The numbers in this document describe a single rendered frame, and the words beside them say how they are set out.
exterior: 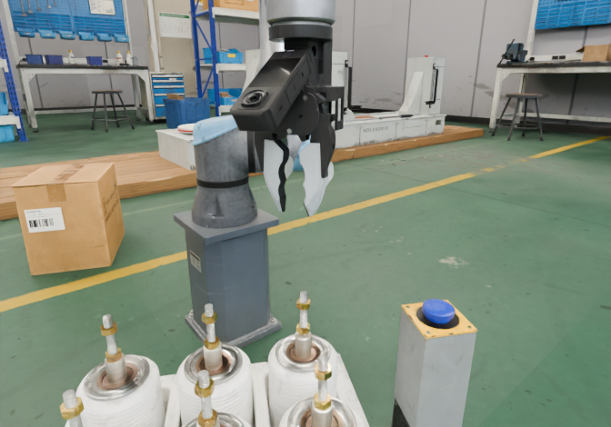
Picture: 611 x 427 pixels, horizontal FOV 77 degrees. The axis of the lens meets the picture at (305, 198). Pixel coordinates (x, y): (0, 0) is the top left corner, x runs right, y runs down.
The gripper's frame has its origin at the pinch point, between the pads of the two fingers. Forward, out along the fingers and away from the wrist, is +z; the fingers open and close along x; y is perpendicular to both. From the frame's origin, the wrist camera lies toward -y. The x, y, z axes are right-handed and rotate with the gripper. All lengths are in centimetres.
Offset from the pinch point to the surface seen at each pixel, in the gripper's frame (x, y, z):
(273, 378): 1.4, -3.7, 23.2
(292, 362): -0.8, -2.4, 21.0
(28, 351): 71, 1, 46
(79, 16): 482, 328, -93
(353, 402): -8.0, 2.1, 28.4
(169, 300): 57, 31, 46
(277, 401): 0.5, -4.2, 26.2
